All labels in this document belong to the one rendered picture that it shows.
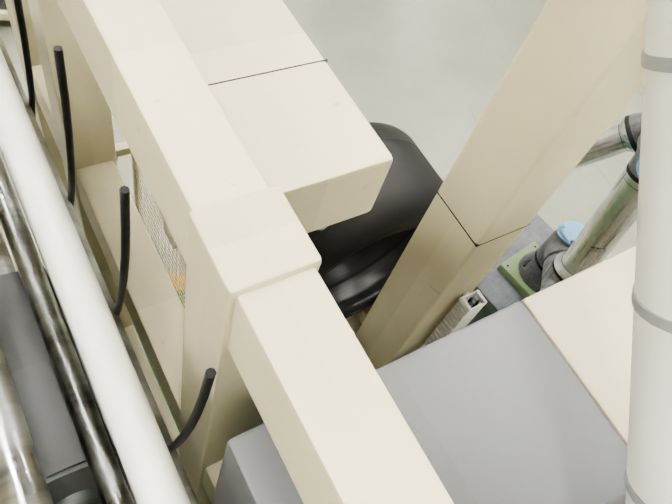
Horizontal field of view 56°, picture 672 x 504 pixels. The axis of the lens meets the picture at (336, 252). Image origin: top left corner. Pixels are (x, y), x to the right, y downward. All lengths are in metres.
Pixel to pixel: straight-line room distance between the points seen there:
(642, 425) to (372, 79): 3.43
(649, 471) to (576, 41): 0.52
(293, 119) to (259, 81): 0.09
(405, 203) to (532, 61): 0.56
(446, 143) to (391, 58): 0.71
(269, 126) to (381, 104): 2.81
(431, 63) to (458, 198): 3.10
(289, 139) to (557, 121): 0.39
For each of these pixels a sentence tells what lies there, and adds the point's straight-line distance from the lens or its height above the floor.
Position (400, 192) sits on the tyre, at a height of 1.46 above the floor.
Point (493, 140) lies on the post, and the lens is 1.03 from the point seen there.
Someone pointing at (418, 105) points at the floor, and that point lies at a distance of 3.87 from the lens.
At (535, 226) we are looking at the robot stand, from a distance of 2.73.
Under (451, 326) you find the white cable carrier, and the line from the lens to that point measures 1.42.
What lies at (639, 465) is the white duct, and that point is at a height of 1.98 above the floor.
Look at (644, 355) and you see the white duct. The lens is 0.60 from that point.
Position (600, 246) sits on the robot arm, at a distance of 2.10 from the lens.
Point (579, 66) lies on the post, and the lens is 0.89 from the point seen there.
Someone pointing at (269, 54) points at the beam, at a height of 1.78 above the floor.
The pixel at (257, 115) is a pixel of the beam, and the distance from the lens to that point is 1.01.
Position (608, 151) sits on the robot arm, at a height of 1.31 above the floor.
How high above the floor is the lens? 2.50
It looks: 55 degrees down
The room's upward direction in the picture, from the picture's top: 22 degrees clockwise
